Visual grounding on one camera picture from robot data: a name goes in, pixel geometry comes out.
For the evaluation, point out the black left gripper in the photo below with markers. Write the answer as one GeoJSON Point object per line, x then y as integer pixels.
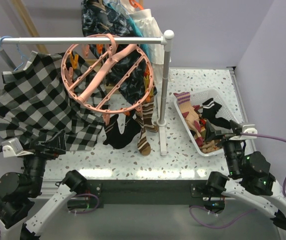
{"type": "Point", "coordinates": [57, 141]}

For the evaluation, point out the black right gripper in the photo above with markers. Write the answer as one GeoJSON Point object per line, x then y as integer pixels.
{"type": "Point", "coordinates": [210, 133]}

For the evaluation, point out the black striped sock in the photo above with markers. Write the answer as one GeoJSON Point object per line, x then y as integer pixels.
{"type": "Point", "coordinates": [113, 135]}
{"type": "Point", "coordinates": [132, 128]}

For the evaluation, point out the brown striped sock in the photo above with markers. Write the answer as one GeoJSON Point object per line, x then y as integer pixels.
{"type": "Point", "coordinates": [147, 111]}
{"type": "Point", "coordinates": [143, 145]}

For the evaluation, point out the yellow sock with pattern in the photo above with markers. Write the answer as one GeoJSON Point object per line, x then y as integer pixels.
{"type": "Point", "coordinates": [146, 84]}

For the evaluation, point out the pink round clip hanger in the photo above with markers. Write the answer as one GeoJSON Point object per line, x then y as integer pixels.
{"type": "Point", "coordinates": [107, 72]}

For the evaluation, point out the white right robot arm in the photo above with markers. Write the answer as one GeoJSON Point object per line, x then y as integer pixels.
{"type": "Point", "coordinates": [249, 178]}

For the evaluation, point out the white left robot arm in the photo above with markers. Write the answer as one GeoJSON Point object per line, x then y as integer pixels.
{"type": "Point", "coordinates": [17, 190]}

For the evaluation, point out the orange plastic hanger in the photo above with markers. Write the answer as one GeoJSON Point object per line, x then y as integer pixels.
{"type": "Point", "coordinates": [137, 4]}

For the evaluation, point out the white plastic basket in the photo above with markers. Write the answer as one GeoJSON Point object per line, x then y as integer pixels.
{"type": "Point", "coordinates": [229, 111]}

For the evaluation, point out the black white checkered shirt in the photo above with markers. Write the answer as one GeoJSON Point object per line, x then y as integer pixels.
{"type": "Point", "coordinates": [34, 102]}

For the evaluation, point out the beige sock purple stripes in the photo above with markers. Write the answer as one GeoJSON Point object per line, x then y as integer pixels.
{"type": "Point", "coordinates": [188, 112]}

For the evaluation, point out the white clothes rack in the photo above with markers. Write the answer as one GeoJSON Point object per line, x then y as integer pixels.
{"type": "Point", "coordinates": [166, 40]}

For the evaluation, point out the dark blue patterned garment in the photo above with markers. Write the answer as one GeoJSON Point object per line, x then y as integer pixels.
{"type": "Point", "coordinates": [105, 20]}

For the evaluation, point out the white garment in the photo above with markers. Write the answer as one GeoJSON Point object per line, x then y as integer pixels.
{"type": "Point", "coordinates": [149, 26]}

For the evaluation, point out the teal garment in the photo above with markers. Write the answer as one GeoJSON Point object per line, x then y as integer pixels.
{"type": "Point", "coordinates": [124, 8]}

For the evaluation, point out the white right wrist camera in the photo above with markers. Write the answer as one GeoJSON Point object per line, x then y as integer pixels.
{"type": "Point", "coordinates": [248, 129]}

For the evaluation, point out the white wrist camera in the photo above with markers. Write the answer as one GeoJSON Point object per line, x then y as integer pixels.
{"type": "Point", "coordinates": [13, 148]}
{"type": "Point", "coordinates": [248, 129]}

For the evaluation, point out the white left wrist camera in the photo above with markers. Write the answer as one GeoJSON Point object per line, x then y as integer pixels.
{"type": "Point", "coordinates": [13, 148]}

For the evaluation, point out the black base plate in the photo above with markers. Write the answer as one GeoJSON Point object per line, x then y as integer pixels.
{"type": "Point", "coordinates": [140, 192]}

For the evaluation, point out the light blue wire hanger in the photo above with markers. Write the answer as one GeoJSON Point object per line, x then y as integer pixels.
{"type": "Point", "coordinates": [23, 57]}

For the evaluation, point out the wooden frame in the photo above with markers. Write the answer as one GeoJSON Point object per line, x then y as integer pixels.
{"type": "Point", "coordinates": [25, 17]}

